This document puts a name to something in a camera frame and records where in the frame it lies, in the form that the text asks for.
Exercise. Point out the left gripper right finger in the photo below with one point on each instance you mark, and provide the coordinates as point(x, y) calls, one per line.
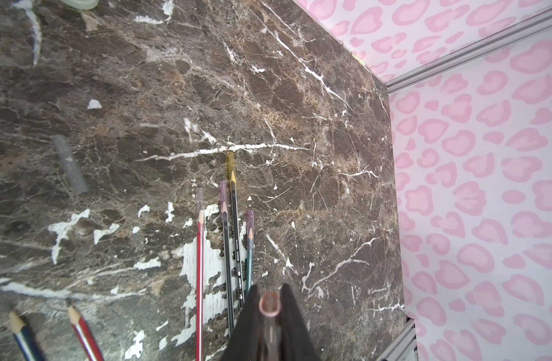
point(296, 343)

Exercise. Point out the red capped pencil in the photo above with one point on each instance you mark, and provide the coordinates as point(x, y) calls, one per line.
point(200, 240)

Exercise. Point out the aluminium frame profile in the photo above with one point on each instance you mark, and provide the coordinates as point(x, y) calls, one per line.
point(508, 37)

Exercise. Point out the grey removed pencil cap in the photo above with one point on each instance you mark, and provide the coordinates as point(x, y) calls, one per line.
point(69, 164)

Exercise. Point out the yellow capped pencil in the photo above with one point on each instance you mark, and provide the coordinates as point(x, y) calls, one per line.
point(230, 166)

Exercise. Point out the clear pink pencil cap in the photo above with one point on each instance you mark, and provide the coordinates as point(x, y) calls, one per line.
point(270, 308)

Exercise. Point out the purple capped pencil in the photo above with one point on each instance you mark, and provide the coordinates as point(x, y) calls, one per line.
point(227, 256)

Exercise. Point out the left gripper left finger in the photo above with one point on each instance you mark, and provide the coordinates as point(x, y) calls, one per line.
point(244, 342)

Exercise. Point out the teal capped pencil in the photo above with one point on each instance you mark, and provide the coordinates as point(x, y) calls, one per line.
point(250, 247)

